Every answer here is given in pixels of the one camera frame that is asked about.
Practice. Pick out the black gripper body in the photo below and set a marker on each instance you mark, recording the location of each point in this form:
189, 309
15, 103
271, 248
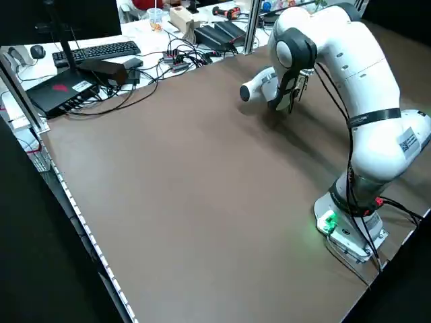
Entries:
281, 105

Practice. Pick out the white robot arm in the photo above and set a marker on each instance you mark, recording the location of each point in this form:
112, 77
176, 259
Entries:
353, 60

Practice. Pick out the small black flat device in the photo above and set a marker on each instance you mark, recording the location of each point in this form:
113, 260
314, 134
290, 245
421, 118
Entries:
267, 22

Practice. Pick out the black ribbed adapter box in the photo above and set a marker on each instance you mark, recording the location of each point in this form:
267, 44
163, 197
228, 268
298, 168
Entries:
232, 29
210, 35

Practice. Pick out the orange and black power tool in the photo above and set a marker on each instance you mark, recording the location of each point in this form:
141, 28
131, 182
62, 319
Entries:
232, 12

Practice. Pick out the usb hub with plugs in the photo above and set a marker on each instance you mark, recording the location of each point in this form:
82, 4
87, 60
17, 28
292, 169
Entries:
175, 62

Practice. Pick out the clear plastic cup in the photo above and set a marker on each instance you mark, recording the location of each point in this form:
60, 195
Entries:
155, 23

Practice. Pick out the flat black power brick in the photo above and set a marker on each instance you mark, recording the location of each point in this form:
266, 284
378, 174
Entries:
134, 62

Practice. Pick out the person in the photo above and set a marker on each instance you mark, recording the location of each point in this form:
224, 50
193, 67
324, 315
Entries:
141, 3

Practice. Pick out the black rectangular box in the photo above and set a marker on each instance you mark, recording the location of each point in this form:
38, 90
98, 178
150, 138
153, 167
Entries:
107, 70

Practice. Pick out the black keyboard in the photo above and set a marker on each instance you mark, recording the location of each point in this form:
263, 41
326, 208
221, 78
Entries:
101, 50

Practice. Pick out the black computer with red logo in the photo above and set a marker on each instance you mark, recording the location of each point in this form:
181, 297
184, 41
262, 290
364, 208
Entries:
57, 94

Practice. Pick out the black computer monitor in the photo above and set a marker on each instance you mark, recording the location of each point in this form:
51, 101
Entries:
67, 20

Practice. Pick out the white table edge strip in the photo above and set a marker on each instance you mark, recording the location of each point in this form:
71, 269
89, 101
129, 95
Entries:
89, 232

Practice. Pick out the black computer mouse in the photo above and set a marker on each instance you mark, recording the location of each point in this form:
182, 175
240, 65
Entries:
37, 51

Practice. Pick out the aluminium profile post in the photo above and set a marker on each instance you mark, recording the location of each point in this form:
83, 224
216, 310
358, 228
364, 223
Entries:
253, 27

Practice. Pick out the aluminium frame post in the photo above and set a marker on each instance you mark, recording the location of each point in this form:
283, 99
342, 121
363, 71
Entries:
23, 97

